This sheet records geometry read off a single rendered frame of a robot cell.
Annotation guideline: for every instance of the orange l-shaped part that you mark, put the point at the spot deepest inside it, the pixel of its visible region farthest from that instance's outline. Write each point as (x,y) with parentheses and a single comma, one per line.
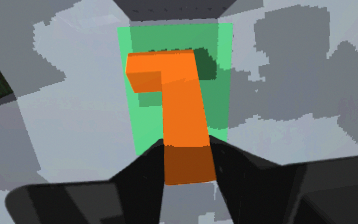
(187,152)

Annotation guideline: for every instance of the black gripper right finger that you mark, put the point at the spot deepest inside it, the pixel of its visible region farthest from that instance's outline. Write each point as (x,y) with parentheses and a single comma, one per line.
(258,191)

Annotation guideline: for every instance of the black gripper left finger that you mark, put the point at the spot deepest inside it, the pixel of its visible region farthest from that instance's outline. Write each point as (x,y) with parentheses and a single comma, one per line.
(132,196)

